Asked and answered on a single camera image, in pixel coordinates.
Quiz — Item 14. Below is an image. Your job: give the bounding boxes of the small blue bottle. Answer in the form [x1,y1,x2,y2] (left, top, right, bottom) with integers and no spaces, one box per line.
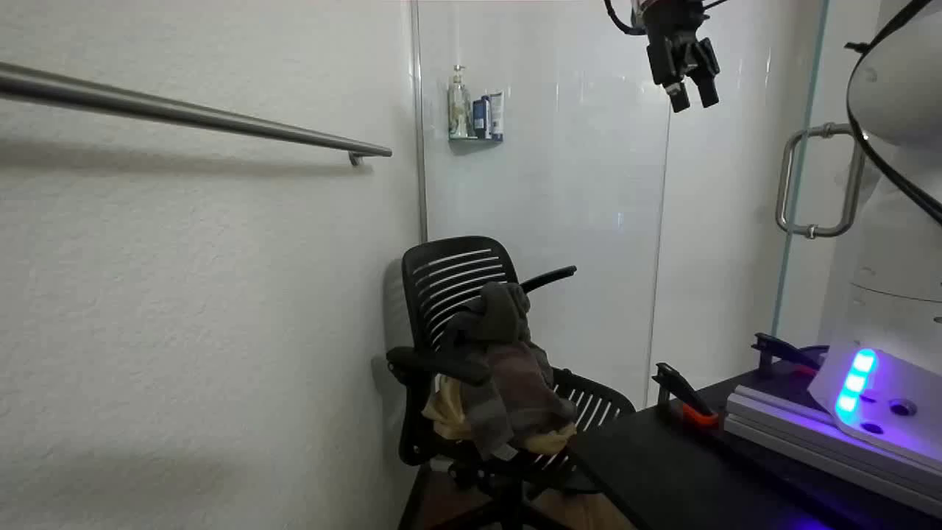
[469,95,492,141]

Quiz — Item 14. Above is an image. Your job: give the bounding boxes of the white blue box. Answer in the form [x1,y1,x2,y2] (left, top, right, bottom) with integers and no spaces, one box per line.
[482,92,509,141]

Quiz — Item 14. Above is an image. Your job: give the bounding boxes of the black mesh office chair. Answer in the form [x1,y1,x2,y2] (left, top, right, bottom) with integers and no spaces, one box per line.
[384,232,643,530]

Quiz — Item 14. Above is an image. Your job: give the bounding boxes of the metal wall towel bar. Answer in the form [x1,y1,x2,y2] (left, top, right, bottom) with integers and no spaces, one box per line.
[0,60,394,169]

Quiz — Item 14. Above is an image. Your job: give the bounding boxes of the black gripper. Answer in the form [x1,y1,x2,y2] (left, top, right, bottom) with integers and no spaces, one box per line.
[643,0,725,116]

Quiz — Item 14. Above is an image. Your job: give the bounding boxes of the brown grey towel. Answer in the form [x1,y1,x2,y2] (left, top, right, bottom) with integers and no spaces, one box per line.
[459,335,582,466]

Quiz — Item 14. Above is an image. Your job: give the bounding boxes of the dark blue clamp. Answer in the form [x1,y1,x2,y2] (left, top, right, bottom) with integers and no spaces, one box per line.
[752,331,832,375]

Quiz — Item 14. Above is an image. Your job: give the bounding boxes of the white soap bottle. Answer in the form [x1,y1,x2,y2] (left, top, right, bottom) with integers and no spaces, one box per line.
[445,63,475,141]

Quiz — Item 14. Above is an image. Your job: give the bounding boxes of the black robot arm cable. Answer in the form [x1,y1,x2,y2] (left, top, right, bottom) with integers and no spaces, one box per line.
[843,0,942,230]

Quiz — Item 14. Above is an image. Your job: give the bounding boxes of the glass shower door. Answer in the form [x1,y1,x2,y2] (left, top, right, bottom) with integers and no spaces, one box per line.
[768,0,942,347]

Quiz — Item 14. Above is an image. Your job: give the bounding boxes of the black orange clamp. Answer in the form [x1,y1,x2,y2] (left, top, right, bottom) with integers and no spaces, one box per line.
[650,359,729,432]

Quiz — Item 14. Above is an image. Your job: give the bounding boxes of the chrome door handle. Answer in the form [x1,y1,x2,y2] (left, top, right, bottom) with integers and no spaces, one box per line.
[774,122,868,242]

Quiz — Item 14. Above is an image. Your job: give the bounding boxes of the small shower wall shelf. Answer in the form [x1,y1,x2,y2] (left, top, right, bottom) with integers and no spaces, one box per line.
[448,133,509,151]

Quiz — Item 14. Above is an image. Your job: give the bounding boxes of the yellow cloth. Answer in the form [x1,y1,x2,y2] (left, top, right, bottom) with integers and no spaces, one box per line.
[422,378,582,460]

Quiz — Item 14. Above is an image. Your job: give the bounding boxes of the device with blue lights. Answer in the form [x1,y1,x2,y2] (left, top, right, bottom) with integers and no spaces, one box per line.
[722,381,942,522]

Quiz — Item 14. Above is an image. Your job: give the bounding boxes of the dark grey towel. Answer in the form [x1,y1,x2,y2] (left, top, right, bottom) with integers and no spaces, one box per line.
[445,279,538,389]

